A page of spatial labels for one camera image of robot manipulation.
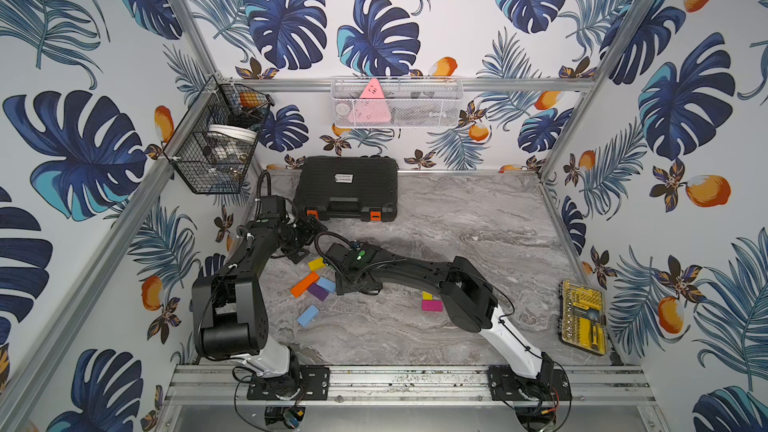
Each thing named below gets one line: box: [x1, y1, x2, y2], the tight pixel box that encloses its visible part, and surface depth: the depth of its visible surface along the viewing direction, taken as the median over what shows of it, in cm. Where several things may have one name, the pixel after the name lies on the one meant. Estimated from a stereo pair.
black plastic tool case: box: [292, 156, 399, 222], surface depth 109 cm
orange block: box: [290, 272, 320, 299], surface depth 94 cm
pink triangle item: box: [348, 78, 391, 123], surface depth 92 cm
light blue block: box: [297, 304, 319, 328], surface depth 87 cm
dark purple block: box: [308, 283, 329, 302], surface depth 92 cm
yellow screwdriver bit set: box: [558, 280, 607, 355], surface depth 84 cm
